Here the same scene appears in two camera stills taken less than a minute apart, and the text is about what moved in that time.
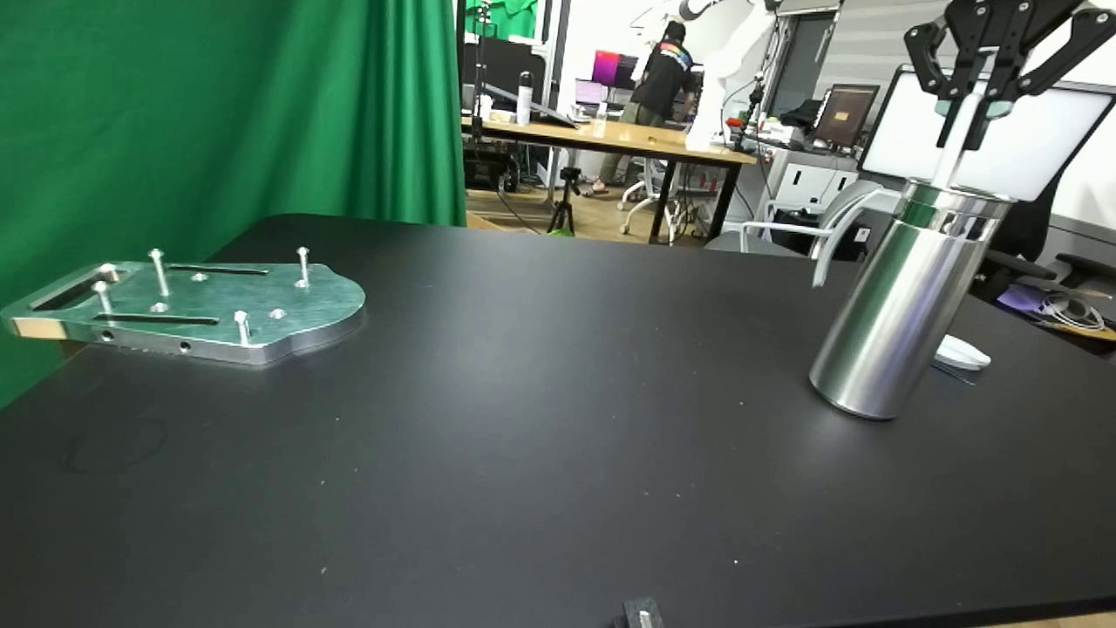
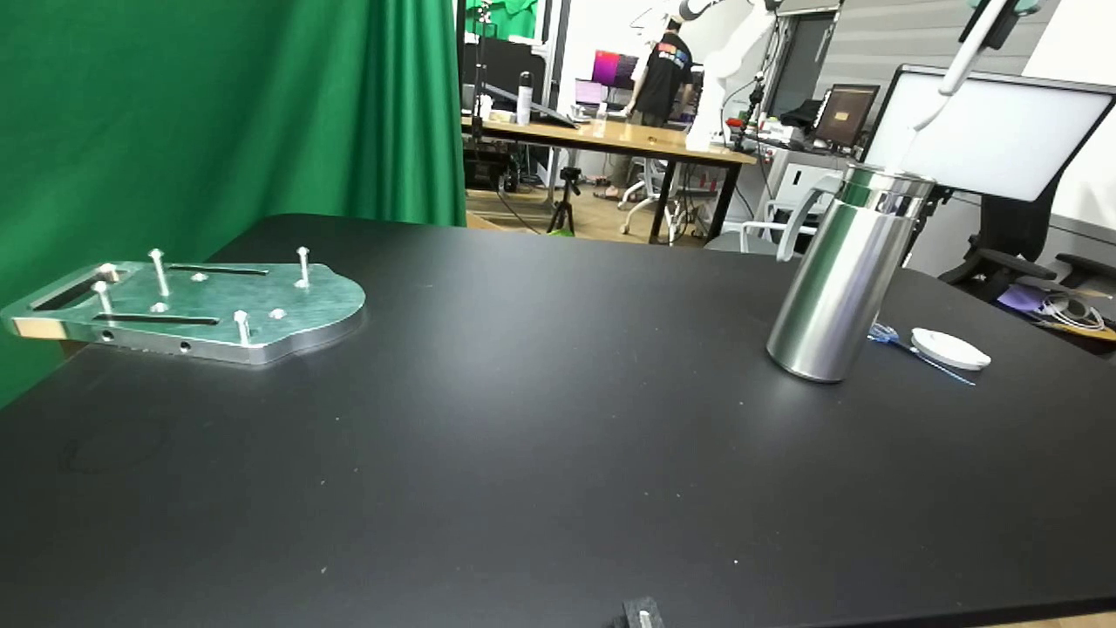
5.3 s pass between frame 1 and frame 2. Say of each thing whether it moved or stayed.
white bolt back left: stayed
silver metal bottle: moved
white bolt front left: stayed
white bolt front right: stayed
